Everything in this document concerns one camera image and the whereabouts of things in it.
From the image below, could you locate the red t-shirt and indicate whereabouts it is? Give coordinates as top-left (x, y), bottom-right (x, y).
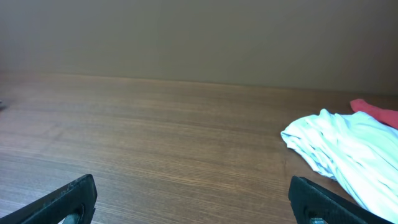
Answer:
top-left (350, 99), bottom-right (398, 129)

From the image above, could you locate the white t-shirt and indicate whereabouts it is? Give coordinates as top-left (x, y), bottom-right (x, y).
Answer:
top-left (280, 109), bottom-right (397, 223)

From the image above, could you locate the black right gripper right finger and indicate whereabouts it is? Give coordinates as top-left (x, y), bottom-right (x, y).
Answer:
top-left (288, 176), bottom-right (392, 224)

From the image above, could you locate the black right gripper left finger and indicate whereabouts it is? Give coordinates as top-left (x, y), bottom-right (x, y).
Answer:
top-left (1, 174), bottom-right (98, 224)

